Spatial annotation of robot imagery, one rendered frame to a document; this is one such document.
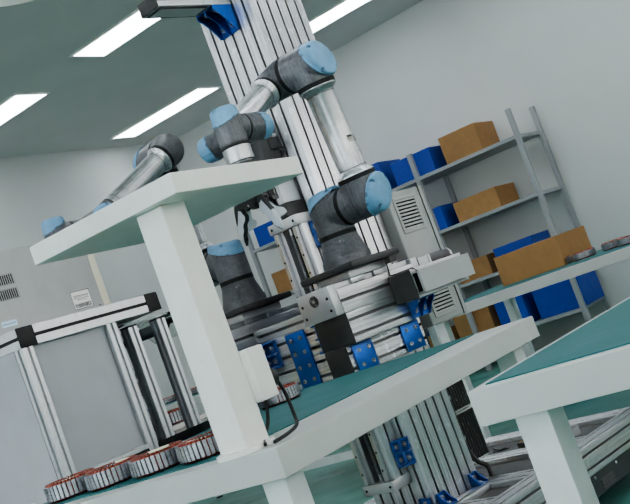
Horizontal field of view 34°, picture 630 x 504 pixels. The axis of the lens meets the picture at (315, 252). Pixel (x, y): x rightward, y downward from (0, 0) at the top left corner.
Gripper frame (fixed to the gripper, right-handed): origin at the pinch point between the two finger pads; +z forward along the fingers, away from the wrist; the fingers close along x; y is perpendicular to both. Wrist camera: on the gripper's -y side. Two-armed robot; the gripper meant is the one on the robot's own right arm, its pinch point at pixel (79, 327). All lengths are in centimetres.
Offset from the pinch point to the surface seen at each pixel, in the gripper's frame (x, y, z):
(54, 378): -77, -57, 15
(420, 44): 274, 597, -189
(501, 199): 221, 560, -27
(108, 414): -75, -46, 27
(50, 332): -78, -55, 6
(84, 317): -76, -45, 4
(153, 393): -72, -31, 26
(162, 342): -70, -22, 15
